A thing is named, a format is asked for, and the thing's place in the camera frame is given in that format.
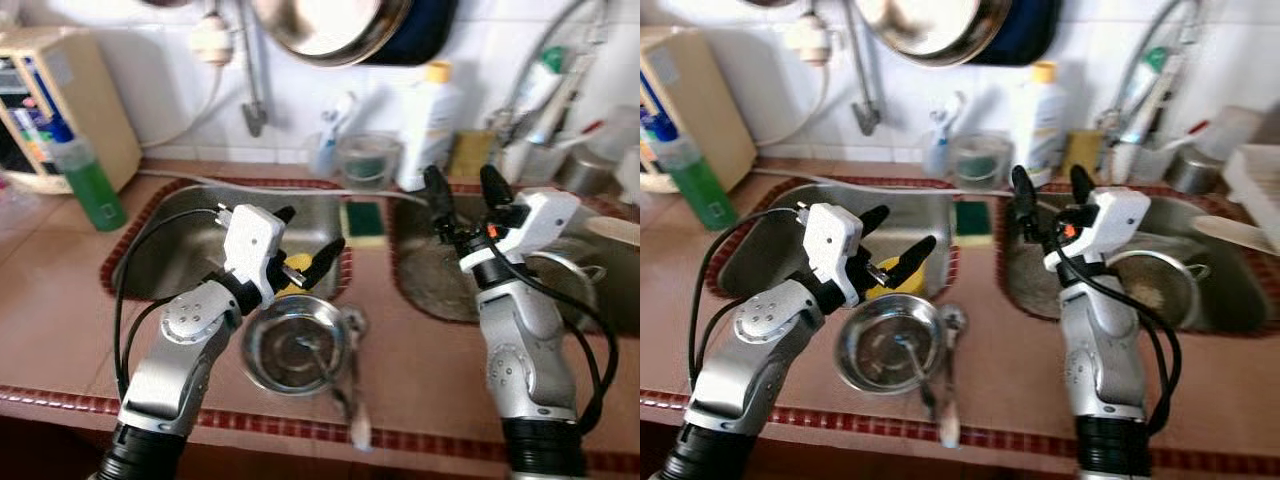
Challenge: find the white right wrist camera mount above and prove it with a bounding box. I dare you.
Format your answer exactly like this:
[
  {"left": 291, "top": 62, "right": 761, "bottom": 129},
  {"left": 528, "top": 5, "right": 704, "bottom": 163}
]
[
  {"left": 1043, "top": 188, "right": 1151, "bottom": 273},
  {"left": 460, "top": 188, "right": 581, "bottom": 276}
]

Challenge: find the chrome wall tap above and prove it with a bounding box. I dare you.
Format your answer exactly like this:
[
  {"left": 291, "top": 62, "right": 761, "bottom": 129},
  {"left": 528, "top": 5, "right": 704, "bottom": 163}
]
[
  {"left": 238, "top": 0, "right": 271, "bottom": 139},
  {"left": 840, "top": 0, "right": 883, "bottom": 139}
]

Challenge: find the green dish soap bottle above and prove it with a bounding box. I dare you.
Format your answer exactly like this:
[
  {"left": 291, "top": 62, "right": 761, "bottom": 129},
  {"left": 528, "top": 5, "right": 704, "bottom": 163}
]
[
  {"left": 648, "top": 120, "right": 739, "bottom": 231},
  {"left": 45, "top": 120, "right": 128, "bottom": 233}
]

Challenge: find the small steel cup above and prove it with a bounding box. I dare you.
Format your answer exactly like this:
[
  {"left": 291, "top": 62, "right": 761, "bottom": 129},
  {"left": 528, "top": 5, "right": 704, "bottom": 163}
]
[
  {"left": 1165, "top": 145, "right": 1226, "bottom": 196},
  {"left": 558, "top": 145, "right": 621, "bottom": 198}
]

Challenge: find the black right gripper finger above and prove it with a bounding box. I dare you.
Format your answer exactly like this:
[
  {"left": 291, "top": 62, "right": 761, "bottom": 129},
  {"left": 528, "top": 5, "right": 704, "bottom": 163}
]
[
  {"left": 479, "top": 163, "right": 518, "bottom": 214},
  {"left": 422, "top": 165, "right": 458, "bottom": 238},
  {"left": 1010, "top": 165, "right": 1042, "bottom": 242},
  {"left": 1068, "top": 163, "right": 1100, "bottom": 210}
]

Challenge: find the white dish rack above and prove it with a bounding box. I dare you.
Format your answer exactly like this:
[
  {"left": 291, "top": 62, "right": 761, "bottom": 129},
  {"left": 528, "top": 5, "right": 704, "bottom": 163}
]
[{"left": 1222, "top": 143, "right": 1280, "bottom": 251}]

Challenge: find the white detergent bottle yellow cap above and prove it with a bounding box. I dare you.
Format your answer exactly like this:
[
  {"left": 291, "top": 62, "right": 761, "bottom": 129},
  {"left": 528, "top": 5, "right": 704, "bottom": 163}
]
[
  {"left": 395, "top": 62, "right": 466, "bottom": 193},
  {"left": 1008, "top": 62, "right": 1071, "bottom": 191}
]

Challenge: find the plain yellow sponge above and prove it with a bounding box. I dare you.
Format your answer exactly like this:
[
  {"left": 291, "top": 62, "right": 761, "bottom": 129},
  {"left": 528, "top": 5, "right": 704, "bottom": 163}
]
[
  {"left": 448, "top": 130, "right": 496, "bottom": 181},
  {"left": 1060, "top": 130, "right": 1103, "bottom": 179}
]

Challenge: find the round steel strainer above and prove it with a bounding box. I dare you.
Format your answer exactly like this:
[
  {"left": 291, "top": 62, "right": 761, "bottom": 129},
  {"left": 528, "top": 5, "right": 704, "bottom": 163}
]
[
  {"left": 520, "top": 250, "right": 609, "bottom": 331},
  {"left": 1105, "top": 250, "right": 1211, "bottom": 331}
]

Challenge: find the clear plastic scrubber container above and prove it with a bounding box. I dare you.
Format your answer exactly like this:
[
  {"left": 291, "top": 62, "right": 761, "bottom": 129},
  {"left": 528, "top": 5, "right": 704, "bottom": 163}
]
[
  {"left": 338, "top": 132, "right": 403, "bottom": 193},
  {"left": 948, "top": 132, "right": 1009, "bottom": 193}
]

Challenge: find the round steel bowl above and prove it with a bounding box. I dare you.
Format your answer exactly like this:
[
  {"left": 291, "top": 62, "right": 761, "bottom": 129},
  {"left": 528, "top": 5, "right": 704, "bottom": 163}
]
[
  {"left": 835, "top": 293, "right": 946, "bottom": 394},
  {"left": 240, "top": 293, "right": 351, "bottom": 396}
]

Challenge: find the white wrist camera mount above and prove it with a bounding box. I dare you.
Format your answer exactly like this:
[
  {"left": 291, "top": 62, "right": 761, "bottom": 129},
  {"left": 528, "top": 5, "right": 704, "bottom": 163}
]
[
  {"left": 803, "top": 203, "right": 866, "bottom": 309},
  {"left": 220, "top": 203, "right": 288, "bottom": 306},
  {"left": 1043, "top": 188, "right": 1151, "bottom": 273},
  {"left": 460, "top": 188, "right": 581, "bottom": 276}
]

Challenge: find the steel fork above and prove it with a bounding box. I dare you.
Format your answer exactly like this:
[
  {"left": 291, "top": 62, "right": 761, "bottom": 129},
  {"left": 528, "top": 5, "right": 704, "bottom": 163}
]
[
  {"left": 895, "top": 335, "right": 946, "bottom": 416},
  {"left": 295, "top": 335, "right": 351, "bottom": 411}
]

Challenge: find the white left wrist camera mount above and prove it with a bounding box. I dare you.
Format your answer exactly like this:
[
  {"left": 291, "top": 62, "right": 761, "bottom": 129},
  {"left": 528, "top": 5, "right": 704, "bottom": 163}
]
[
  {"left": 803, "top": 203, "right": 866, "bottom": 309},
  {"left": 220, "top": 203, "right": 288, "bottom": 306}
]

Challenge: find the white toothbrush cup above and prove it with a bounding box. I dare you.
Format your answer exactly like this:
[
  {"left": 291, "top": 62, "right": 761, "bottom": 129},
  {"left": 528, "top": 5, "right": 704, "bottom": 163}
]
[
  {"left": 920, "top": 135, "right": 956, "bottom": 181},
  {"left": 308, "top": 135, "right": 346, "bottom": 181}
]

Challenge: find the wooden spatula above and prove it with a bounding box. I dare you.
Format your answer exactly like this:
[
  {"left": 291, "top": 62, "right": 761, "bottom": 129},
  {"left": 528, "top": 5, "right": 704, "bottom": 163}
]
[
  {"left": 1190, "top": 213, "right": 1280, "bottom": 256},
  {"left": 585, "top": 215, "right": 641, "bottom": 249}
]

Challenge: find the steel sink basin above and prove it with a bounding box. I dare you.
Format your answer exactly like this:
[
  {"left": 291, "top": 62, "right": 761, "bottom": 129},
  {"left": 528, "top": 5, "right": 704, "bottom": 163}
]
[
  {"left": 388, "top": 185, "right": 641, "bottom": 336},
  {"left": 998, "top": 183, "right": 1280, "bottom": 336},
  {"left": 100, "top": 180, "right": 353, "bottom": 306},
  {"left": 708, "top": 178, "right": 959, "bottom": 301}
]

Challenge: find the green yellow sponge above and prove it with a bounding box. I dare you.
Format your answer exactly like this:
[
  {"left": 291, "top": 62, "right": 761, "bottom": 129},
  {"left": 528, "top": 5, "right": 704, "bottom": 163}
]
[
  {"left": 952, "top": 200, "right": 996, "bottom": 249},
  {"left": 340, "top": 200, "right": 389, "bottom": 251}
]

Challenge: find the white wall water valve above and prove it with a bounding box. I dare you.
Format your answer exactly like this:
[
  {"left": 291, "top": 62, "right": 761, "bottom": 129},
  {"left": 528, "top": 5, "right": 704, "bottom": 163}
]
[
  {"left": 785, "top": 10, "right": 833, "bottom": 69},
  {"left": 190, "top": 10, "right": 236, "bottom": 69}
]

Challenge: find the hanging steel pan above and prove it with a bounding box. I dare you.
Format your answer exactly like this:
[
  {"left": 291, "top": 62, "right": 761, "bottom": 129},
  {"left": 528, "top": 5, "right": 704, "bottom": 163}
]
[
  {"left": 250, "top": 0, "right": 461, "bottom": 69},
  {"left": 855, "top": 0, "right": 1061, "bottom": 69}
]

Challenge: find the cream water ionizer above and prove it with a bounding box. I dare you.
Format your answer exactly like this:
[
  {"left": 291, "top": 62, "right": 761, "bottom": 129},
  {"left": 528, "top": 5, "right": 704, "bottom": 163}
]
[
  {"left": 640, "top": 28, "right": 759, "bottom": 194},
  {"left": 0, "top": 28, "right": 143, "bottom": 194}
]

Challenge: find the white blue toothbrush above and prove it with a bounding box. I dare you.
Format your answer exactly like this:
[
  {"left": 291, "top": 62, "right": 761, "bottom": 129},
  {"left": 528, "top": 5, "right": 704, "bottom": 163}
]
[
  {"left": 930, "top": 90, "right": 969, "bottom": 141},
  {"left": 320, "top": 90, "right": 359, "bottom": 141}
]

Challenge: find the white bottle green cap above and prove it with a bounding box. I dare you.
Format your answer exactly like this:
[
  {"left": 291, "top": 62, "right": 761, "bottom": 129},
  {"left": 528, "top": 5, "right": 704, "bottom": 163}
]
[
  {"left": 1115, "top": 45, "right": 1171, "bottom": 186},
  {"left": 510, "top": 45, "right": 571, "bottom": 181}
]

